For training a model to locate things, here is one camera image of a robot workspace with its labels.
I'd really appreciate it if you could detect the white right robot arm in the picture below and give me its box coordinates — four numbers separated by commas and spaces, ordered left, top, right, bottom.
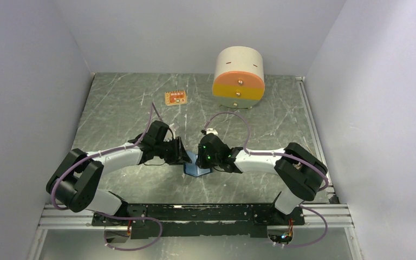
196, 133, 329, 224

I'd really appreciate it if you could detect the orange patterned card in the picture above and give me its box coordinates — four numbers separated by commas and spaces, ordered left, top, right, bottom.
164, 90, 187, 106

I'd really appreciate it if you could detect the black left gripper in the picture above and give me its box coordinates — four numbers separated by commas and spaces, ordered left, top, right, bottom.
155, 136, 192, 165

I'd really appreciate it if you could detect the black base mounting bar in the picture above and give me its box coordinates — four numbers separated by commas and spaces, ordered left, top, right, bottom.
92, 203, 305, 239

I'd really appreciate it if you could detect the round pastel drawer cabinet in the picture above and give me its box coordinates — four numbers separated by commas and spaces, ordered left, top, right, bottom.
212, 46, 265, 109

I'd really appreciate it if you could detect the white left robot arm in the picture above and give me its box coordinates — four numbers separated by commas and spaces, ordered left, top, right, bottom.
46, 120, 192, 225

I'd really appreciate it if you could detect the blue card holder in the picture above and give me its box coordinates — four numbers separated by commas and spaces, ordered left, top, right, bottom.
183, 151, 213, 177

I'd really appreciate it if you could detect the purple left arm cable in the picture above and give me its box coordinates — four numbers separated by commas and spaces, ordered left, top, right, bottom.
50, 102, 164, 251

